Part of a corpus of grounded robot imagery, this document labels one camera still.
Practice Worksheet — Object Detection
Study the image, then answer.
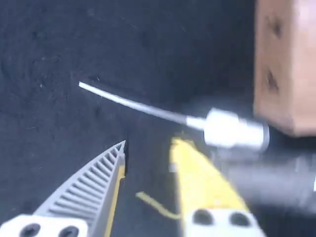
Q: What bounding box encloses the white spray top with tube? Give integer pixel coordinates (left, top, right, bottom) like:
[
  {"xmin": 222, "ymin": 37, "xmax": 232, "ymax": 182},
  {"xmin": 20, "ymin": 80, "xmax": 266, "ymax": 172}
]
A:
[{"xmin": 79, "ymin": 81, "xmax": 270, "ymax": 152}]

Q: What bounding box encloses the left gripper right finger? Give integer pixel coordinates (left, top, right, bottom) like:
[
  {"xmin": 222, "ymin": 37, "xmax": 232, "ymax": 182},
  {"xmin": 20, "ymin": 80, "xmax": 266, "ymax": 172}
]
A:
[{"xmin": 170, "ymin": 137, "xmax": 267, "ymax": 237}]

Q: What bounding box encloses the cardboard box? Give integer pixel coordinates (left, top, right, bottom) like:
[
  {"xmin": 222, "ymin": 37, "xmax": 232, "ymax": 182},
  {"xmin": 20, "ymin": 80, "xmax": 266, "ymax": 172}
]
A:
[{"xmin": 253, "ymin": 0, "xmax": 316, "ymax": 138}]

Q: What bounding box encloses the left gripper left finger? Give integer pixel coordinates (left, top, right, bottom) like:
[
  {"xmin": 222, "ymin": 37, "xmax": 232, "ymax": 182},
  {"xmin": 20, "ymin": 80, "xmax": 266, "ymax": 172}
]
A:
[{"xmin": 0, "ymin": 140, "xmax": 126, "ymax": 237}]

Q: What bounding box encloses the yellow thread scrap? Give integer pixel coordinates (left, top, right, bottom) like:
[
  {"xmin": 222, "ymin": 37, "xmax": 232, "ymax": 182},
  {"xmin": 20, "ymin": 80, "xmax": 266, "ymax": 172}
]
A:
[{"xmin": 135, "ymin": 192, "xmax": 183, "ymax": 220}]

